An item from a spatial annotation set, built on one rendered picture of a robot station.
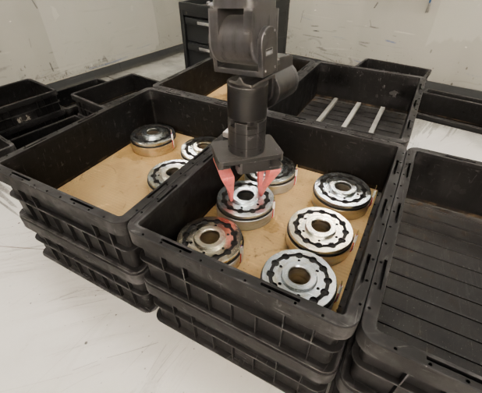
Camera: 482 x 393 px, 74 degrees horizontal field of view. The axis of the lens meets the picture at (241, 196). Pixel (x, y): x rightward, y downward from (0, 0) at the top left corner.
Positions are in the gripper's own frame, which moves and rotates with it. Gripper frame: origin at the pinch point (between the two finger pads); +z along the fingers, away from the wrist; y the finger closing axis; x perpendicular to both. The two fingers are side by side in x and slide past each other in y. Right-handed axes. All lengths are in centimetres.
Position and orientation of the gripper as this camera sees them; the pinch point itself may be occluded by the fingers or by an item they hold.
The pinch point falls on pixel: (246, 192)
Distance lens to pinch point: 56.1
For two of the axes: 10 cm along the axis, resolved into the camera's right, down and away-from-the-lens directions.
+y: -9.6, 1.7, -2.1
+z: 0.0, 7.7, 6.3
